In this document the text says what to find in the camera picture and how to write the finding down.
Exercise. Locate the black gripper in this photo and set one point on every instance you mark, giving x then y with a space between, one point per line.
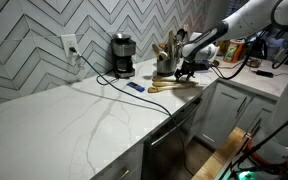
187 69

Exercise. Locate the wooden cooking stick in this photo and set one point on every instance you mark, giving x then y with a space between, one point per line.
163 79
164 84

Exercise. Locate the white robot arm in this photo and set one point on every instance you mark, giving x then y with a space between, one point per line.
250 18

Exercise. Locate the silver utensil tin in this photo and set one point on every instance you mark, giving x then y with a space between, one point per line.
166 67

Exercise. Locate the wooden utensils in tin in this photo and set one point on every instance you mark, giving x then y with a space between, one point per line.
170 49

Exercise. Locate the blue rectangular packet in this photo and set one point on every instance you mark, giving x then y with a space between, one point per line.
136 86

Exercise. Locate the grey lower cabinet door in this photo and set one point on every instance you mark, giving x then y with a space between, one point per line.
221 115

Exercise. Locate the orange labelled bottle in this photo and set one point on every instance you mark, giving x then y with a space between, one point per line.
233 51

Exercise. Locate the black silver coffee maker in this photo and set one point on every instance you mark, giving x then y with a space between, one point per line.
123 48

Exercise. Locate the black power adapter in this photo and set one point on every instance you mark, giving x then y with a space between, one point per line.
264 73

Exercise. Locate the black dishwasher with handle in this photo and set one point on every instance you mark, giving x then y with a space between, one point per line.
165 148

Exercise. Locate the white wall outlet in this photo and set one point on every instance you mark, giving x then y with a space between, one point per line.
69 44

